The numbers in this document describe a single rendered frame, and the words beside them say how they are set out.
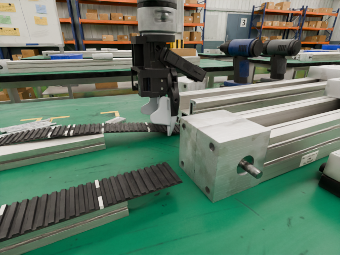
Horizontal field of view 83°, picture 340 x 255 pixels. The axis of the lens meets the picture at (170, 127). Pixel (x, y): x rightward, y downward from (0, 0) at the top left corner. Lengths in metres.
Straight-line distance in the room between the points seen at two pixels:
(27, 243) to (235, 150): 0.26
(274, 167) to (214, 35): 12.22
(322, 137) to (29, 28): 3.09
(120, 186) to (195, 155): 0.11
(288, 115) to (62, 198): 0.42
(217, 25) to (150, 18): 12.22
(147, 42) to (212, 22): 12.06
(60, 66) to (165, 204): 1.64
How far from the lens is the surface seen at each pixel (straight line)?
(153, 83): 0.40
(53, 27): 3.11
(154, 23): 0.39
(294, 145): 0.37
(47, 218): 0.26
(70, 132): 0.44
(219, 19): 12.70
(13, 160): 0.45
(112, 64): 1.81
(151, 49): 0.41
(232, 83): 0.78
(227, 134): 0.26
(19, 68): 1.88
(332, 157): 0.36
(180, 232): 0.26
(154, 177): 0.27
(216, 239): 0.26
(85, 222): 0.27
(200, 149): 0.28
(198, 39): 10.86
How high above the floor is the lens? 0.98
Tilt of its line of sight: 24 degrees down
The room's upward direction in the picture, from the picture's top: straight up
